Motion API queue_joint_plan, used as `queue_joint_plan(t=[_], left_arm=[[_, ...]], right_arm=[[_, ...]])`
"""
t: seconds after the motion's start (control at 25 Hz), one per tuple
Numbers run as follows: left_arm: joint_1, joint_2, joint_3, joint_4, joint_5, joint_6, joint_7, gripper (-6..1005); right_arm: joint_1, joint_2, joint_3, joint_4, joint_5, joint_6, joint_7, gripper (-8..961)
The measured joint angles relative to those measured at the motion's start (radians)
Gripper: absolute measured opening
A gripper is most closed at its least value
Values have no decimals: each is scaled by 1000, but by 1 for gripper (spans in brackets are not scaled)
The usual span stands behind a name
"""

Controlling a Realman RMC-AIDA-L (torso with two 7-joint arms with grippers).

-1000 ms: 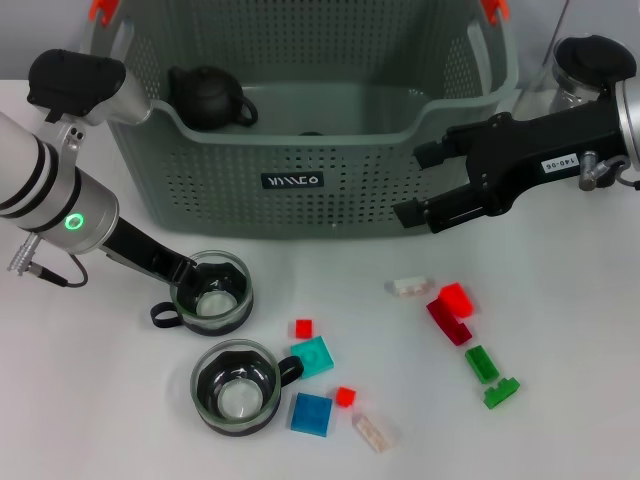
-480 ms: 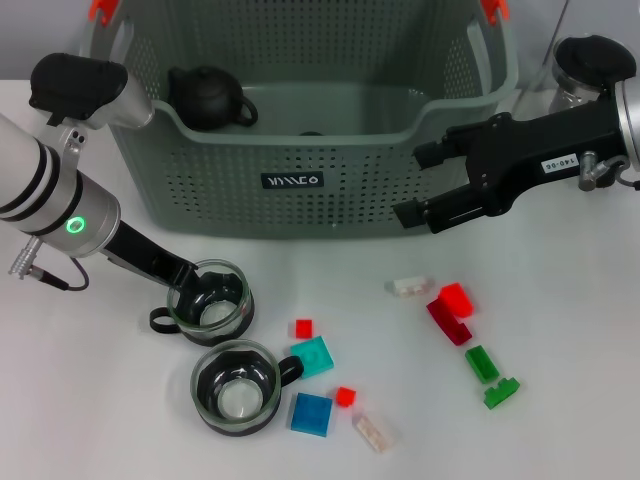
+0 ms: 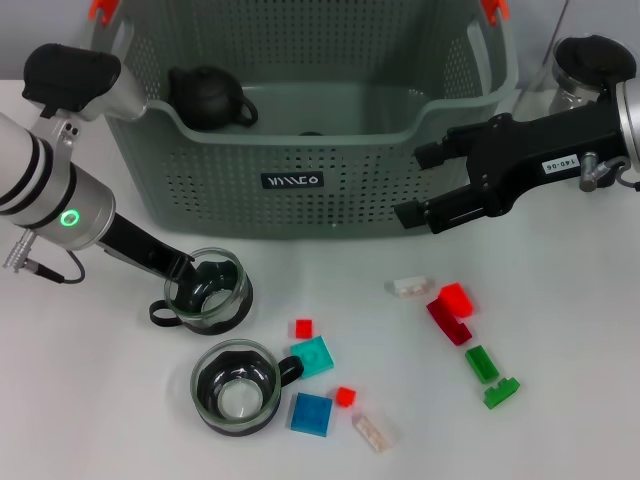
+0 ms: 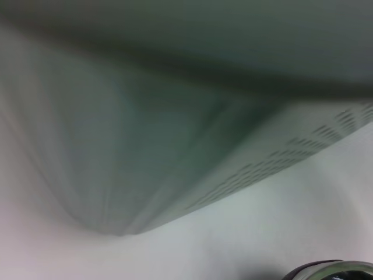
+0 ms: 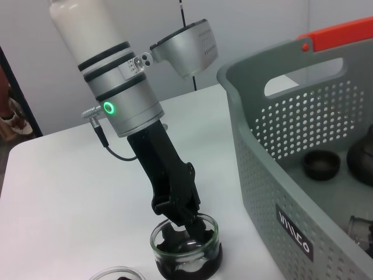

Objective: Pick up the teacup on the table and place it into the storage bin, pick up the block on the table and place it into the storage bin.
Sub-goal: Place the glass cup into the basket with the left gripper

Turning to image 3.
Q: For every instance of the teal square brick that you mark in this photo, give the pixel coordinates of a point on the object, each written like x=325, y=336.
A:
x=312, y=357

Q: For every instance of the small red square brick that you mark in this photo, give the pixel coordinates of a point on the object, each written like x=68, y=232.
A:
x=303, y=329

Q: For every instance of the small red sloped brick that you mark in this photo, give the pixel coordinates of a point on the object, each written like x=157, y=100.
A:
x=346, y=396

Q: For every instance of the dark clay teapot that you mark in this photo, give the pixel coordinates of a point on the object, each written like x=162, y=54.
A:
x=205, y=97

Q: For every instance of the glass teacup with black sleeve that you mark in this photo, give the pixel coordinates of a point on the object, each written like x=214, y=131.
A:
x=312, y=134
x=225, y=305
x=235, y=395

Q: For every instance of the blue four-stud brick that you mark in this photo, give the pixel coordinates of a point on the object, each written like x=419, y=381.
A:
x=311, y=414

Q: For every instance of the long clear white brick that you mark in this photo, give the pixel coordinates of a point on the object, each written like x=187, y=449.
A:
x=375, y=430

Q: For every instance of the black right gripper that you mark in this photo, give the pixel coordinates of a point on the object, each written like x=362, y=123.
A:
x=545, y=145

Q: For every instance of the grey-green perforated storage bin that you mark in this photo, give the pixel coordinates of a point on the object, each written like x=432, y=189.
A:
x=225, y=200

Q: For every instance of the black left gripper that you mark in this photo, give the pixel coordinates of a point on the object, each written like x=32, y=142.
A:
x=135, y=240

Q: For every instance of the green rectangular brick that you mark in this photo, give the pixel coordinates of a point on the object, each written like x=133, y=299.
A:
x=482, y=364

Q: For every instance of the dark red translucent brick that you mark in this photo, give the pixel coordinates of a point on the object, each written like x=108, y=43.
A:
x=450, y=327

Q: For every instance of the green stepped brick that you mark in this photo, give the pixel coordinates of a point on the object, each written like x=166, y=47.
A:
x=500, y=392

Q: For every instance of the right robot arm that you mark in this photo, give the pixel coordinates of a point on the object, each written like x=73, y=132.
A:
x=631, y=125

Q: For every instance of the small white brick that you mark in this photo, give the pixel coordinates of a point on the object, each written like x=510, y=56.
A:
x=407, y=287

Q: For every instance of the bright red brick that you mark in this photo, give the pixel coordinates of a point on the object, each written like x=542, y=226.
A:
x=456, y=300

